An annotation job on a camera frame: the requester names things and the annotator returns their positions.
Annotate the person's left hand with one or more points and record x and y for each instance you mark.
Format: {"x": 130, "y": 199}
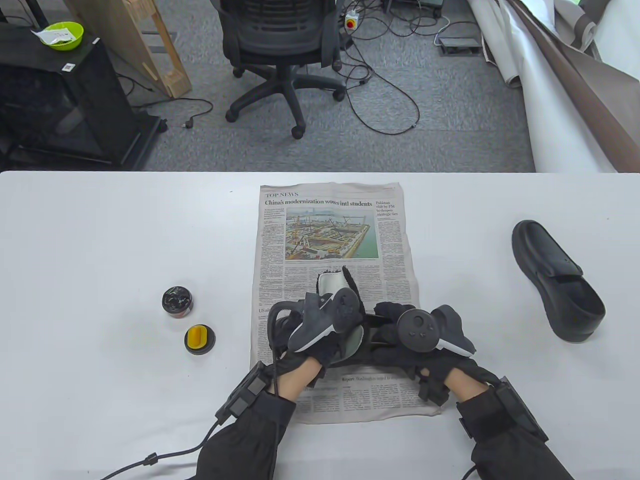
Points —
{"x": 325, "y": 352}

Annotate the person's right hand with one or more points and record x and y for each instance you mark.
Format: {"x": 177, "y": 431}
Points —
{"x": 450, "y": 367}

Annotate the grey hand controller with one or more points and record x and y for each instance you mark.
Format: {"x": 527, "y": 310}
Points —
{"x": 417, "y": 330}
{"x": 320, "y": 320}

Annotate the black leather shoe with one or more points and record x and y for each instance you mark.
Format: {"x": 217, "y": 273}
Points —
{"x": 370, "y": 357}
{"x": 545, "y": 255}

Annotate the white polishing cloth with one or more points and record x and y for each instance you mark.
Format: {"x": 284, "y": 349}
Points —
{"x": 331, "y": 281}

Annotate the printed newspaper sheet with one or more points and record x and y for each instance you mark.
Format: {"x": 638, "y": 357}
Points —
{"x": 330, "y": 205}

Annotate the black shoe polish tin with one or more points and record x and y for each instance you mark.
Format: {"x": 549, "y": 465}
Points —
{"x": 177, "y": 301}

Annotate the person's right forearm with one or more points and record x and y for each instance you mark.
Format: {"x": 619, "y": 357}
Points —
{"x": 505, "y": 440}

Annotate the person's left forearm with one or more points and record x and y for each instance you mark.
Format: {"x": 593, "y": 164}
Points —
{"x": 245, "y": 445}

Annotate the black right wrist sensor module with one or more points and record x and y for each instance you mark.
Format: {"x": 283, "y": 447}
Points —
{"x": 525, "y": 410}

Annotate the black wrist sensor module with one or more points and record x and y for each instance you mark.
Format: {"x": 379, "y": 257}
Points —
{"x": 245, "y": 392}
{"x": 525, "y": 410}

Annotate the black left wrist sensor module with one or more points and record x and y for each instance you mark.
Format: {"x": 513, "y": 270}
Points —
{"x": 245, "y": 392}

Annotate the white and brown rolled sheet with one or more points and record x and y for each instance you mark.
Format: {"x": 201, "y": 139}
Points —
{"x": 550, "y": 100}

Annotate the grey floor box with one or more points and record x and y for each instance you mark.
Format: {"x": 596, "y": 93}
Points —
{"x": 460, "y": 44}

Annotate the black mesh office chair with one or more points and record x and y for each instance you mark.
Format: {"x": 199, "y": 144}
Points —
{"x": 280, "y": 30}

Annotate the emergency stop button box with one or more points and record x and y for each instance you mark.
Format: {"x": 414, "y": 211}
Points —
{"x": 351, "y": 21}

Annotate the black cabinet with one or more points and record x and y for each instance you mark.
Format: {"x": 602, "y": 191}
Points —
{"x": 75, "y": 100}

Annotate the black device box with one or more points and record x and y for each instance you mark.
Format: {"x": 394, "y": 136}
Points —
{"x": 415, "y": 2}

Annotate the green plastic bowl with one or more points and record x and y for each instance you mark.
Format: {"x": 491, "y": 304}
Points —
{"x": 74, "y": 41}

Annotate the white packet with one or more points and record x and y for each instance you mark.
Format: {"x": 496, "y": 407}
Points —
{"x": 52, "y": 35}

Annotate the wooden frame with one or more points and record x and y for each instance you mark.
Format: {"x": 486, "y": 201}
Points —
{"x": 120, "y": 35}

